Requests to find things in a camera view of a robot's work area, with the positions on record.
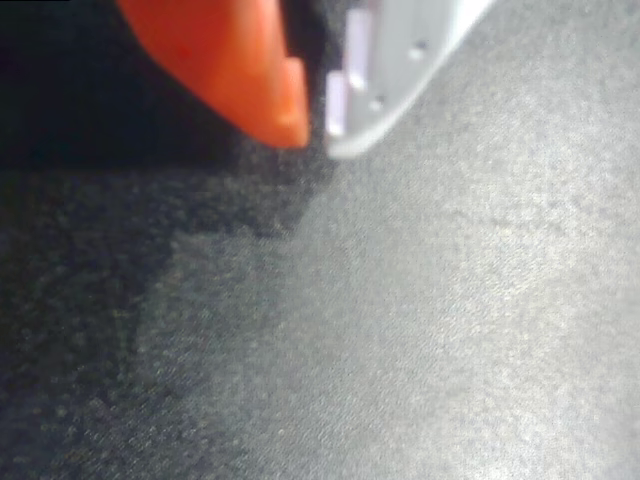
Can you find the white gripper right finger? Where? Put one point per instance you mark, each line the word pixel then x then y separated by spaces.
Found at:
pixel 400 60

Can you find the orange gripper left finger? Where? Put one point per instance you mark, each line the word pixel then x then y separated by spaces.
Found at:
pixel 225 60

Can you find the black table mat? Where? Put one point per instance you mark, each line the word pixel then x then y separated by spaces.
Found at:
pixel 410 310

